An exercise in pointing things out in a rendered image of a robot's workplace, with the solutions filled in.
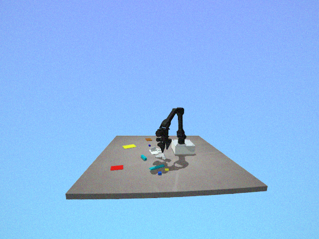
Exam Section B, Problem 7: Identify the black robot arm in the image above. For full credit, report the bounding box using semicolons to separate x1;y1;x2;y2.
155;107;187;145

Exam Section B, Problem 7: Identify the red flat rectangular plate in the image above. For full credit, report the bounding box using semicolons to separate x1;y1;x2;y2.
110;165;123;170

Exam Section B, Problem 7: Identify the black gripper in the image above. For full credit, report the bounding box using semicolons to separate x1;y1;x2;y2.
157;135;172;153

